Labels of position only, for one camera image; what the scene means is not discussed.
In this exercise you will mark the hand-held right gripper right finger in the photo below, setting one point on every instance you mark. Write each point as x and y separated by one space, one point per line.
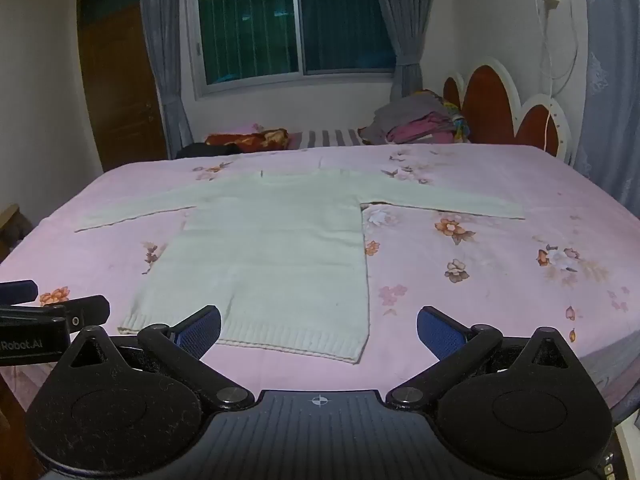
437 330

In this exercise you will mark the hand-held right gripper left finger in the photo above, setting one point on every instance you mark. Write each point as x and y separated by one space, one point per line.
202 327

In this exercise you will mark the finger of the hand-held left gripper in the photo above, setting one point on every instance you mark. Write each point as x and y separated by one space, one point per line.
20 291
85 310

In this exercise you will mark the white knit sweater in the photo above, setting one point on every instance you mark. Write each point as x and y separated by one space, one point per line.
270 255

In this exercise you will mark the pile of folded clothes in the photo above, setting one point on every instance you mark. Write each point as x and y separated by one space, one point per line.
415 120

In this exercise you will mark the wooden chair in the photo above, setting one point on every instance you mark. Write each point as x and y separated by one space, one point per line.
10 230

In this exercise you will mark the pink floral bed sheet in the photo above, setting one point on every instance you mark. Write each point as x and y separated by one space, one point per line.
475 280

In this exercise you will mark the black cloth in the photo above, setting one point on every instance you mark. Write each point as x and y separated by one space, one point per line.
205 150

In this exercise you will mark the brown wooden door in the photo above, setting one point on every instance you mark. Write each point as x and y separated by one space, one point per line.
120 85

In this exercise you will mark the grey-blue curtain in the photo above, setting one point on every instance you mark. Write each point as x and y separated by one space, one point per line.
162 50
402 20

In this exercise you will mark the light blue lace net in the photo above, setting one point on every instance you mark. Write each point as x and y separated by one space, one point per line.
612 75

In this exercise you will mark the sliding glass window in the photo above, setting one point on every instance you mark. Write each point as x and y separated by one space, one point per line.
295 20

